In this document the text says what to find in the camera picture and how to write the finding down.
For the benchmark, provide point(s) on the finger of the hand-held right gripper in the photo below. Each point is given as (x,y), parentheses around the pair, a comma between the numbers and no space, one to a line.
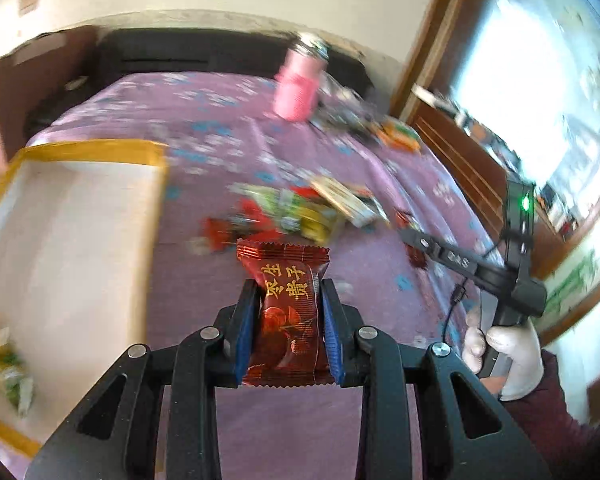
(420,242)

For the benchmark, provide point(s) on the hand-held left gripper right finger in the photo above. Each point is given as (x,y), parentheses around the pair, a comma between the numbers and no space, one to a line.
(331,345)

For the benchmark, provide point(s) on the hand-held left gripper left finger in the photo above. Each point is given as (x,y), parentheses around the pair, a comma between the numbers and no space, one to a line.
(245,340)

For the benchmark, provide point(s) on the small dark red snack packet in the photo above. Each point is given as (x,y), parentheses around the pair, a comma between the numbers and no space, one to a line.
(405,219)
(417,260)

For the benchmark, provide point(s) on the pile of assorted snack packets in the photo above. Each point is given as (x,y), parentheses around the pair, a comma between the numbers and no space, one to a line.
(305,210)

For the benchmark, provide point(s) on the white cardboard box yellow tape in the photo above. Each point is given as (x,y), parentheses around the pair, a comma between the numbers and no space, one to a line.
(70,240)

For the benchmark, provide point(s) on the green snack packet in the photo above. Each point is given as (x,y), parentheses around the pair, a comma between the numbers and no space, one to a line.
(12,375)

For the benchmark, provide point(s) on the person's right forearm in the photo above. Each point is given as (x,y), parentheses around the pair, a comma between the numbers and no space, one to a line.
(555,410)

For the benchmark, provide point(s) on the person's right hand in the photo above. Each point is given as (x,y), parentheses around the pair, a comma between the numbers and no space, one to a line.
(522,360)

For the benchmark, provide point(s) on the orange snack packet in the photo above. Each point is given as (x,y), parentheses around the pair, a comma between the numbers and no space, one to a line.
(397,135)

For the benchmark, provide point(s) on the wooden framed window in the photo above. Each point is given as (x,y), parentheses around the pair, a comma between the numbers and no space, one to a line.
(530,85)

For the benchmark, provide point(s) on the pink bottle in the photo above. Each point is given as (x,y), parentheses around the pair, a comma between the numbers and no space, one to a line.
(295,90)

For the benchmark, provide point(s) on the purple floral bedsheet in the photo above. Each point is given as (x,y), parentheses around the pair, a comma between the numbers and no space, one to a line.
(230,125)

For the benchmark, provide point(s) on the black headboard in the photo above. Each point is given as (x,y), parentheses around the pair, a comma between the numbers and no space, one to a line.
(180,55)

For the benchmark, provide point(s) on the small white object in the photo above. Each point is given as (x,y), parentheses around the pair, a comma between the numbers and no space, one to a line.
(76,82)

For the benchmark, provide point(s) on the green bamboo wall sticker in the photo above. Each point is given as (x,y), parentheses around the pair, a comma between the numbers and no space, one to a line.
(572,285)

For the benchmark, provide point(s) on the orange wall sticker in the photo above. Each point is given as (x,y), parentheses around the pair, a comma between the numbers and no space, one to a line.
(28,2)

